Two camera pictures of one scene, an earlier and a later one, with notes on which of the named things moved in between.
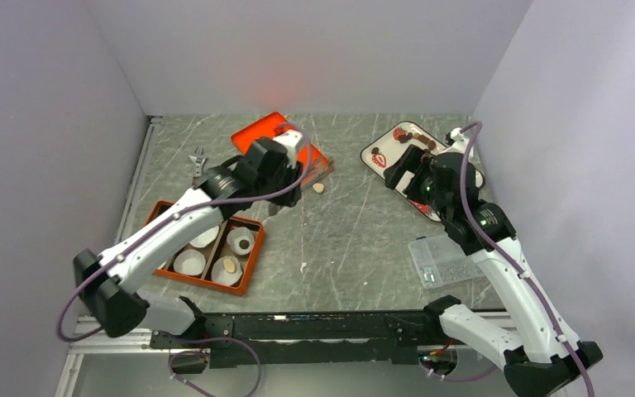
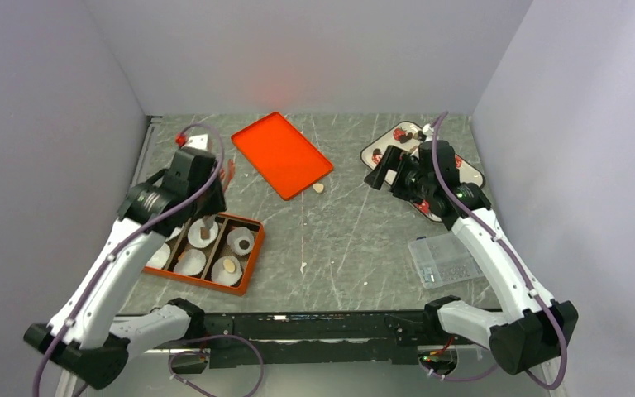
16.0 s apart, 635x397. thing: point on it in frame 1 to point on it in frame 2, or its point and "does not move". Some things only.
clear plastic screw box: [439, 262] does not move
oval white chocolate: [229, 265] does not move
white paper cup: [206, 238] does not move
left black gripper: [289, 198] to [218, 203]
